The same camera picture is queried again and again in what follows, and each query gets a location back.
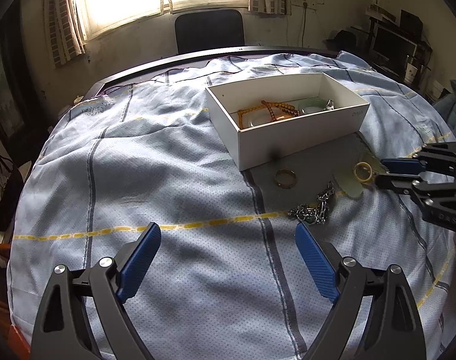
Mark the black computer monitor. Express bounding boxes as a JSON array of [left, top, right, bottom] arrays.
[[370, 22, 425, 76]]

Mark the blue folded cloth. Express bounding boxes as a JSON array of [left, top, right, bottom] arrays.
[[434, 94, 456, 138]]

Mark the yellow jade ring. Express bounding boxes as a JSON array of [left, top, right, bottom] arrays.
[[353, 161, 375, 184]]

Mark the black bed frame edge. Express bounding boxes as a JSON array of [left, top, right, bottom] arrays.
[[83, 46, 338, 100]]

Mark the green jade bangle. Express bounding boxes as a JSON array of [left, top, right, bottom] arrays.
[[298, 97, 328, 115]]

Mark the orange bead necklace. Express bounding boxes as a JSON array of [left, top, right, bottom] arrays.
[[236, 99, 302, 129]]

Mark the white vivo cardboard box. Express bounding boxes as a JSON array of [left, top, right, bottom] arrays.
[[207, 73, 369, 171]]

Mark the black office chair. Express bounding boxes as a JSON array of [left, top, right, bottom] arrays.
[[175, 9, 245, 55]]

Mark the silver metal wristwatch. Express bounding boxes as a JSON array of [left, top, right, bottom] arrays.
[[325, 99, 335, 111]]

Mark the dark bronze ring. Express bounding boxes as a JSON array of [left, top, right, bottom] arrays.
[[274, 168, 299, 190]]

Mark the blue checkered bed sheet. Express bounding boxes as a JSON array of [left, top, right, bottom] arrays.
[[7, 53, 453, 359]]

